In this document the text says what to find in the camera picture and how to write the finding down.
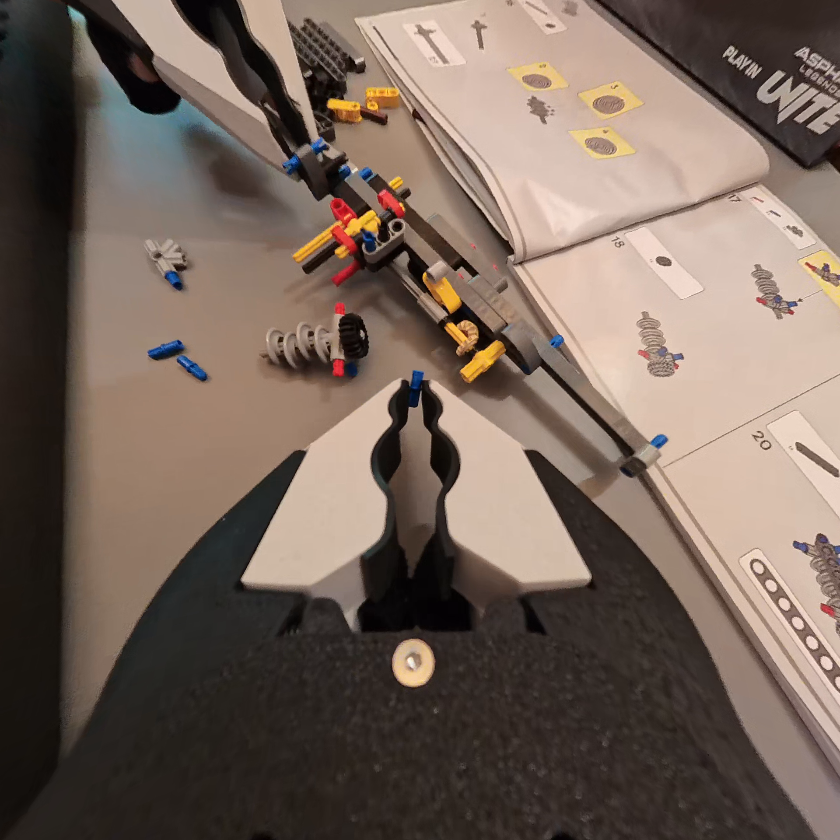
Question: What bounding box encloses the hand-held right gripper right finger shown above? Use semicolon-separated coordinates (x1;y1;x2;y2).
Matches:
413;379;593;632

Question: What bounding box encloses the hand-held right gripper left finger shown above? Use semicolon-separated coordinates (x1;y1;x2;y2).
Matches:
241;377;414;632

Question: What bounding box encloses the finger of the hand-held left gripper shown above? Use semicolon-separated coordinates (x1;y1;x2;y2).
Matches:
113;0;299;173
226;0;324;153

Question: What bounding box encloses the grey lego axle connector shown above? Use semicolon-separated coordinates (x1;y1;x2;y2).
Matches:
144;238;188;273

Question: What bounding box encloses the grey lego gear shaft assembly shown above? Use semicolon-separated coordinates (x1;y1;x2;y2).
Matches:
259;302;370;380

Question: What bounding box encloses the long dark lego chassis assembly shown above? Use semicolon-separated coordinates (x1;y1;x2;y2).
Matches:
282;138;670;479

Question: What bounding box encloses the small pile of lego beams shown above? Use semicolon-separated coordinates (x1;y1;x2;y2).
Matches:
287;18;401;142

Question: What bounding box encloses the yellow car lego set box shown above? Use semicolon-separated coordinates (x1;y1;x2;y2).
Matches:
591;0;840;168

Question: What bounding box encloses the open instruction booklet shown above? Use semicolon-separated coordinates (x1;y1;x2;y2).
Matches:
354;0;840;762

